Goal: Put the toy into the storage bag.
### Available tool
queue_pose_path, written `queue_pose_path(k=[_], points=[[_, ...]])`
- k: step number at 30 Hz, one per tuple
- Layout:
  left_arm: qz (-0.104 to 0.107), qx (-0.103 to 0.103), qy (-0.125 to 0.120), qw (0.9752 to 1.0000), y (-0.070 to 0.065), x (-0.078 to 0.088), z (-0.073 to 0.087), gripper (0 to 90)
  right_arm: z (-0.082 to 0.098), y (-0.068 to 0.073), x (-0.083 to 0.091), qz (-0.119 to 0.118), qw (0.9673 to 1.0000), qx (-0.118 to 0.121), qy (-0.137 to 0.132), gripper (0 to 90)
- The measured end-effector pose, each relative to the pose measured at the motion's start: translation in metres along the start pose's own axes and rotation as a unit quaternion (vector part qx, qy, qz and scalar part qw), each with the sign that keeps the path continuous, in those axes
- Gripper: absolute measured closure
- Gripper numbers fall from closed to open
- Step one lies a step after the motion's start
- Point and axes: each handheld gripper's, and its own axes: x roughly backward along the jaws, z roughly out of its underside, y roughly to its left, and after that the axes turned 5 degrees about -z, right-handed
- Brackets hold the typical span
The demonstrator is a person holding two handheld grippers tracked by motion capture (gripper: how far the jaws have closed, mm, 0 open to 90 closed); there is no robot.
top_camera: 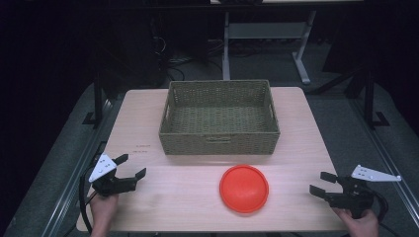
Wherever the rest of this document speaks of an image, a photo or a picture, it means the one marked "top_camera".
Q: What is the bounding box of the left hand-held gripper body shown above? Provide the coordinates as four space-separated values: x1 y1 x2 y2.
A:
88 152 138 198

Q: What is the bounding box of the black metal stand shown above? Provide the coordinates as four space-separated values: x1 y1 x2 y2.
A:
361 70 390 128
81 73 107 126

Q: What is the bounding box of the bundle of floor cables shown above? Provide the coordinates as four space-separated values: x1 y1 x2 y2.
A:
150 35 226 82

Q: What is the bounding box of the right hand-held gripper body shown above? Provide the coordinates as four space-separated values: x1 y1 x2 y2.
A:
323 164 403 219

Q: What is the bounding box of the aluminium rail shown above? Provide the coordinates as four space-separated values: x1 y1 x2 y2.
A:
41 98 115 237
349 98 419 229

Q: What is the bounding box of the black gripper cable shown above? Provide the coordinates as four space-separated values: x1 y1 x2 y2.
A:
78 163 99 235
370 190 401 237

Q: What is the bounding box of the person's left hand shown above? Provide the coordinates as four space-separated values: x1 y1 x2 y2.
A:
88 191 120 232

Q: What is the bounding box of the white metal table frame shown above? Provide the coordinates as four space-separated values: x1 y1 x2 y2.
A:
221 10 318 85

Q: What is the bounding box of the green woven basket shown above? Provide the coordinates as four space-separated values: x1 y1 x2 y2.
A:
158 79 282 156

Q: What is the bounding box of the red round plastic plate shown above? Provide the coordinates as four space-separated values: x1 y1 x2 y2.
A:
218 164 270 214

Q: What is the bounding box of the person's right hand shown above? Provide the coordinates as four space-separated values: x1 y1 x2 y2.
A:
332 207 380 237

